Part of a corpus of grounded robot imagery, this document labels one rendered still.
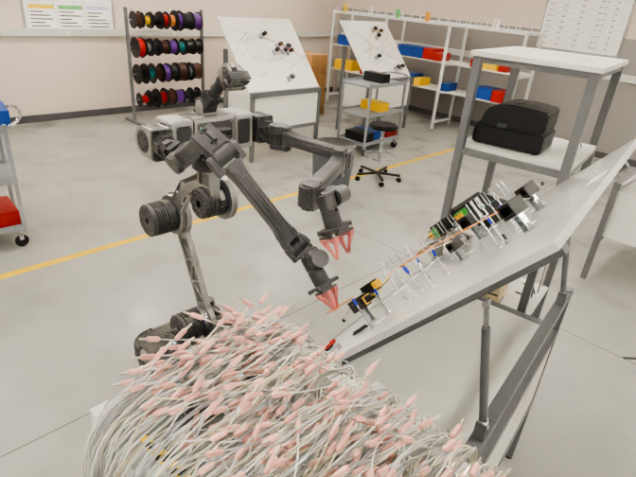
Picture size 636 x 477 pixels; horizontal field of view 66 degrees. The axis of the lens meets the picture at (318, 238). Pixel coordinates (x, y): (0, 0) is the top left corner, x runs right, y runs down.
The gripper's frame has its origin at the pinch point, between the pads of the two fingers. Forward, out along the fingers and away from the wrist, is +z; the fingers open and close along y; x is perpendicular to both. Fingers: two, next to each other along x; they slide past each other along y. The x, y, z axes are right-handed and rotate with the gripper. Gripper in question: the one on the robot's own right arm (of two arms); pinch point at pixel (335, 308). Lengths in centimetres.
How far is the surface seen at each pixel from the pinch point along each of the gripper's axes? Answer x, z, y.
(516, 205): -68, -7, 10
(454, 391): -9, 47, 23
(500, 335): -5, 48, 67
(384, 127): 211, -101, 367
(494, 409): -36, 43, 4
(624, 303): 39, 136, 297
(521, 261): -79, -1, -20
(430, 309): -55, 3, -22
